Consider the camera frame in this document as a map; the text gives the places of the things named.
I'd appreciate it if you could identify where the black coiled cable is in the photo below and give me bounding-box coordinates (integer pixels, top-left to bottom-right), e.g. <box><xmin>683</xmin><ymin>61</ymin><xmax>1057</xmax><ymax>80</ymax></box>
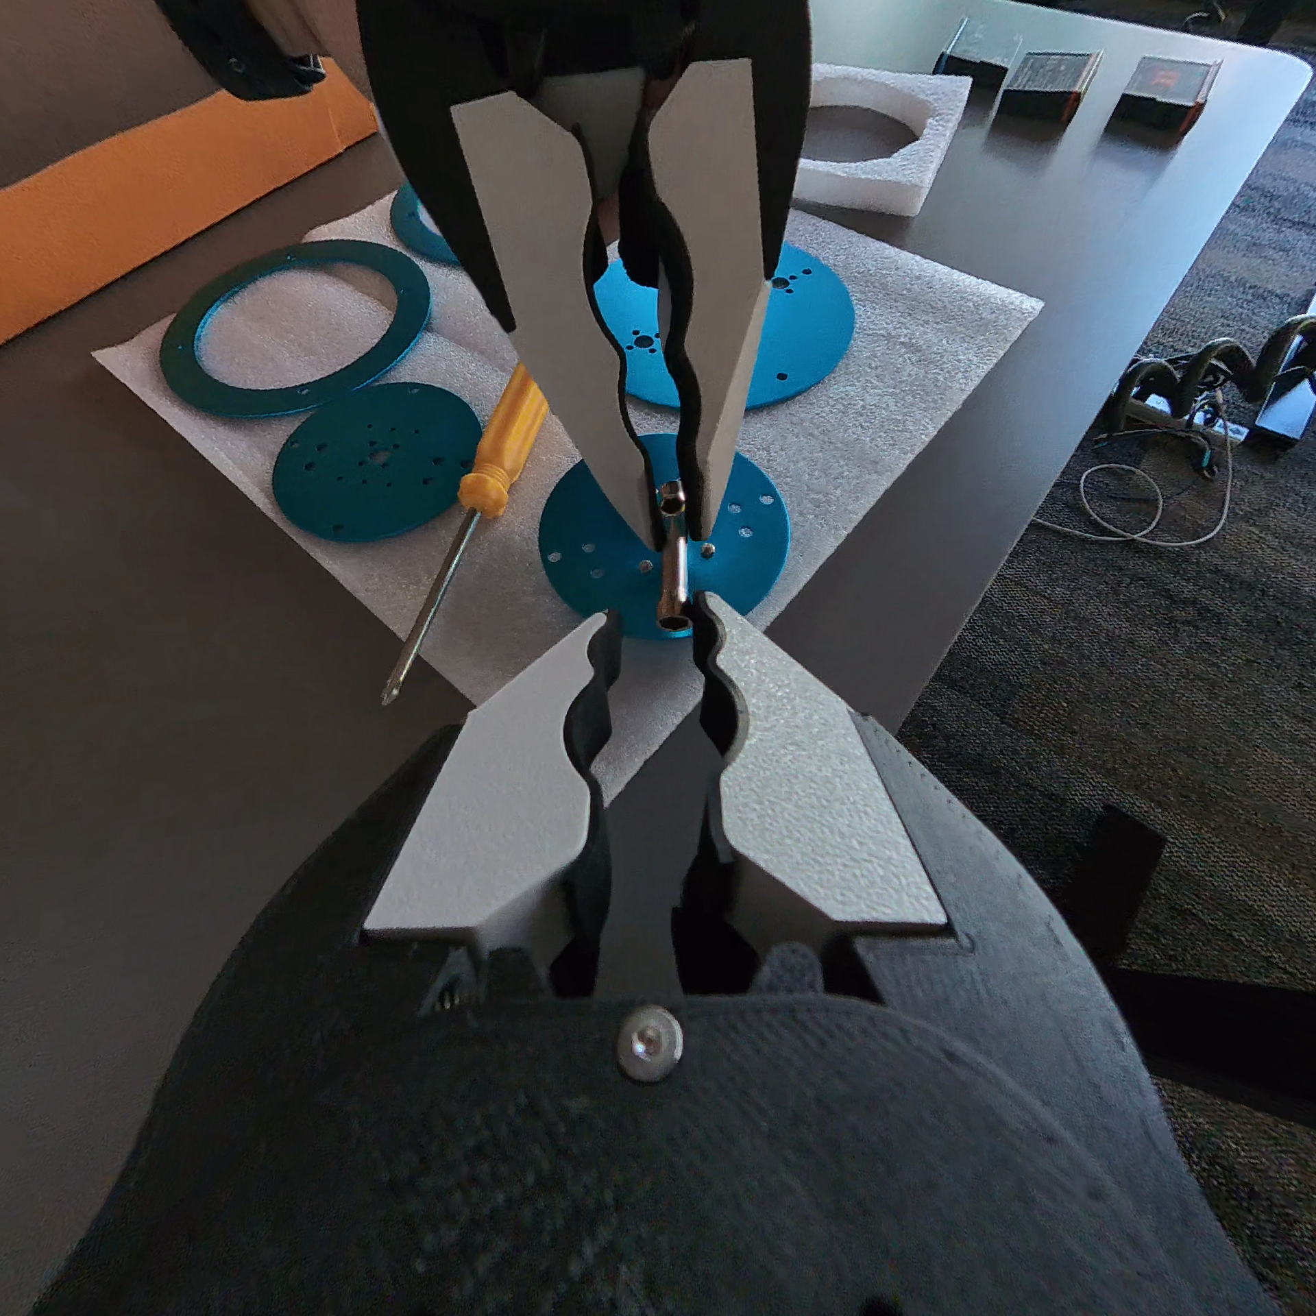
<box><xmin>1116</xmin><ymin>316</ymin><xmax>1316</xmax><ymax>433</ymax></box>

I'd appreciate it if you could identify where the white floor cable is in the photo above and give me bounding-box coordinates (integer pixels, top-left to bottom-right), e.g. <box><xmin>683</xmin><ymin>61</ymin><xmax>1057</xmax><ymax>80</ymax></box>
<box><xmin>1032</xmin><ymin>411</ymin><xmax>1235</xmax><ymax>547</ymax></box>

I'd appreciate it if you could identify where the white foam block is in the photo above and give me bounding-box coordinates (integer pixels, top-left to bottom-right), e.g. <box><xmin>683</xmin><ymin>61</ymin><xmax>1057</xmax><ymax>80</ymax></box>
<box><xmin>796</xmin><ymin>65</ymin><xmax>972</xmax><ymax>217</ymax></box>

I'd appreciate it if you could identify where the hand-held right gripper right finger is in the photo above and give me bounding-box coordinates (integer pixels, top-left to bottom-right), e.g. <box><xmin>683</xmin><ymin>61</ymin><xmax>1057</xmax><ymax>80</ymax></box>
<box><xmin>689</xmin><ymin>592</ymin><xmax>951</xmax><ymax>997</ymax></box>

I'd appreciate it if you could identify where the yellow handled screwdriver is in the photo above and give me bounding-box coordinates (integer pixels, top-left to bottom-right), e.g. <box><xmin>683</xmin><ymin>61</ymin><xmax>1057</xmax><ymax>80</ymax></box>
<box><xmin>379</xmin><ymin>363</ymin><xmax>550</xmax><ymax>707</ymax></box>

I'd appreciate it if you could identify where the blue metal ring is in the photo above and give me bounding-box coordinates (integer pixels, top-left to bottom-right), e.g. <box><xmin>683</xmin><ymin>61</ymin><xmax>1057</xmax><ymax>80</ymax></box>
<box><xmin>390</xmin><ymin>183</ymin><xmax>463</xmax><ymax>267</ymax></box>
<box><xmin>159</xmin><ymin>239</ymin><xmax>434</xmax><ymax>418</ymax></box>

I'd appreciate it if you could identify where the large blue disc with cutout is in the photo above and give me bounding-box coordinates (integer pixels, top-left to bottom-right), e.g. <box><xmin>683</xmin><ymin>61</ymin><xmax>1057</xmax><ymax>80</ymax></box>
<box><xmin>591</xmin><ymin>242</ymin><xmax>857</xmax><ymax>412</ymax></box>

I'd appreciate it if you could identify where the blue disc with brass standoffs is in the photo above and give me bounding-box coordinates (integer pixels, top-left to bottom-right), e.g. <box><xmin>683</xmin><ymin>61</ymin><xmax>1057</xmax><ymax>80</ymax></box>
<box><xmin>538</xmin><ymin>431</ymin><xmax>791</xmax><ymax>641</ymax></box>

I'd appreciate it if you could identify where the orange cardboard box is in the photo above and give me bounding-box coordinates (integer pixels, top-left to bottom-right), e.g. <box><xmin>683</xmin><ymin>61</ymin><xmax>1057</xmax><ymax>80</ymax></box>
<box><xmin>0</xmin><ymin>88</ymin><xmax>381</xmax><ymax>345</ymax></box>

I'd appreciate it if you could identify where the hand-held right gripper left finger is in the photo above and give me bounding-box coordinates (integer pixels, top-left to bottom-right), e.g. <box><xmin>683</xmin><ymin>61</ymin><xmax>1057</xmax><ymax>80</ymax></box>
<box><xmin>363</xmin><ymin>608</ymin><xmax>624</xmax><ymax>997</ymax></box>

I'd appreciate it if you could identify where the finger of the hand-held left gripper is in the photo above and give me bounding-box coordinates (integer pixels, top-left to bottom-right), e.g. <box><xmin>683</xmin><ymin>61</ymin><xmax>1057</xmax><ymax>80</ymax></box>
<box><xmin>448</xmin><ymin>88</ymin><xmax>661</xmax><ymax>548</ymax></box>
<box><xmin>617</xmin><ymin>59</ymin><xmax>771</xmax><ymax>542</ymax></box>

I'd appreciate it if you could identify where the blue disc with many holes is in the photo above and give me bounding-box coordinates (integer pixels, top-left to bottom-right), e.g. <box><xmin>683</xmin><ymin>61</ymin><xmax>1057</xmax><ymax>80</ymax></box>
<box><xmin>272</xmin><ymin>382</ymin><xmax>484</xmax><ymax>542</ymax></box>

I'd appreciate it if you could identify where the grey desk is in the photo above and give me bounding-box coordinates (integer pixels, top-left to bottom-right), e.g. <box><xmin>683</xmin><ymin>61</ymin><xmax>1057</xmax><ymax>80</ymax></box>
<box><xmin>0</xmin><ymin>0</ymin><xmax>1307</xmax><ymax>1316</ymax></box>

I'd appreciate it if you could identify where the white foam sheet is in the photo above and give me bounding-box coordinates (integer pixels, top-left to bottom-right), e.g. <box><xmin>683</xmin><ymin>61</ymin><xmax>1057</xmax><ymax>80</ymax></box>
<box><xmin>91</xmin><ymin>185</ymin><xmax>1044</xmax><ymax>806</ymax></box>

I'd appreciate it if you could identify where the black desk foot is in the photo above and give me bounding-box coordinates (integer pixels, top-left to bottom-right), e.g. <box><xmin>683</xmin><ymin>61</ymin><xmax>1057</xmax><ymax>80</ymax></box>
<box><xmin>1253</xmin><ymin>365</ymin><xmax>1316</xmax><ymax>448</ymax></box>

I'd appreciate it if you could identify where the silver socket wrench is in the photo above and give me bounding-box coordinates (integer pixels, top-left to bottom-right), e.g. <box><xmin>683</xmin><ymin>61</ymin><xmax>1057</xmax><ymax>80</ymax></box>
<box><xmin>658</xmin><ymin>479</ymin><xmax>693</xmax><ymax>629</ymax></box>

